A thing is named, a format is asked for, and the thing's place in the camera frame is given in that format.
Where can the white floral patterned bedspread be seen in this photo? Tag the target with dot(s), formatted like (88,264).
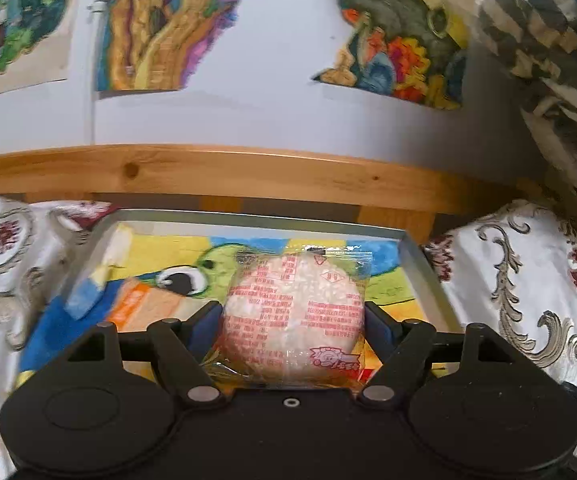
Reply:
(518,285)

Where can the white wall pipe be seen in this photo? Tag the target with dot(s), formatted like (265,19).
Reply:
(91,60)

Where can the clear bag of clothes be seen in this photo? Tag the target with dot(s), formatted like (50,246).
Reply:
(543,20)

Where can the grey metal tray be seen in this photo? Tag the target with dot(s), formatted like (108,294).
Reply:
(431,280)

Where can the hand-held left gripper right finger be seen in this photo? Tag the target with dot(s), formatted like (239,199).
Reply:
(379,332)

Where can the dark green orange wall poster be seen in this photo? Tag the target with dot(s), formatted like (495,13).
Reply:
(398,35)

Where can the green figure wall poster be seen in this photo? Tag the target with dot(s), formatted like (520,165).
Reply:
(18,10)

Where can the wooden bed frame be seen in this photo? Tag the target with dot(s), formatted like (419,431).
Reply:
(268,170)

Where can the swirly colourful wall poster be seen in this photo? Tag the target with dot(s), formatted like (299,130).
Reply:
(168,25)

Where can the orange white snack packet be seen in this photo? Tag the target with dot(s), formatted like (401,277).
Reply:
(138,305)

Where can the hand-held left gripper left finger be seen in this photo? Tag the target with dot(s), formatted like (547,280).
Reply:
(207,327)

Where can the round pink rice cake packet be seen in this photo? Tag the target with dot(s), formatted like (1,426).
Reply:
(293,320)

